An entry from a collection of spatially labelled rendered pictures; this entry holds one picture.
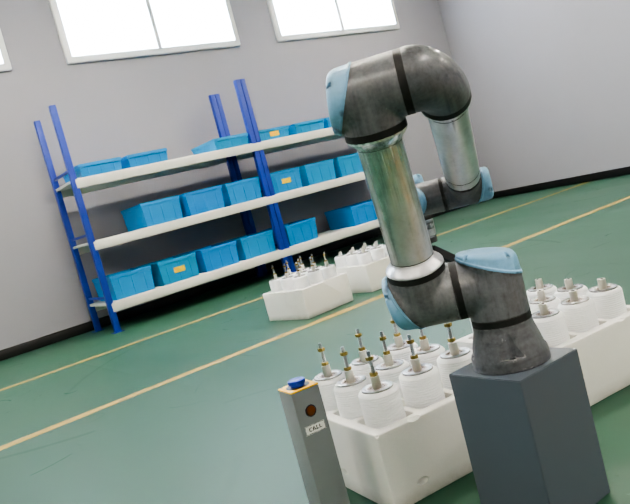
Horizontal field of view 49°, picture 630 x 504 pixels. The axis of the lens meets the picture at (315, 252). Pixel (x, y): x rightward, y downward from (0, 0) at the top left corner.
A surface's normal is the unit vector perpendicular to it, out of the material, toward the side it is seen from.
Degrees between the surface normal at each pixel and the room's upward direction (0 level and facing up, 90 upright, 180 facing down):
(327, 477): 90
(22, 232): 90
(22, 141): 90
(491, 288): 90
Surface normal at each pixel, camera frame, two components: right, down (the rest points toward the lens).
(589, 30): -0.79, 0.25
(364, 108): -0.11, 0.42
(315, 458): 0.46, -0.04
